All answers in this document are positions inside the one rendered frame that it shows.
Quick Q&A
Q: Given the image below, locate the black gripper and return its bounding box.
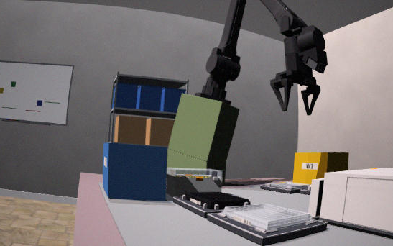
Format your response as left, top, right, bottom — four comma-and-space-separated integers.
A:
270, 56, 320, 115

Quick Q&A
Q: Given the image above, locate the white multiwell plate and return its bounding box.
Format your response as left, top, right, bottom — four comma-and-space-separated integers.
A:
222, 204, 313, 231

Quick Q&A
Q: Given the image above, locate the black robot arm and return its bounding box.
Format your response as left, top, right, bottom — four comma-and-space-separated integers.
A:
195, 0, 328, 105

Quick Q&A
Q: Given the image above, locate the yellow open-top bin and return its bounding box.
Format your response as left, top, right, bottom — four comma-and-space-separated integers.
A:
293, 152, 349, 184

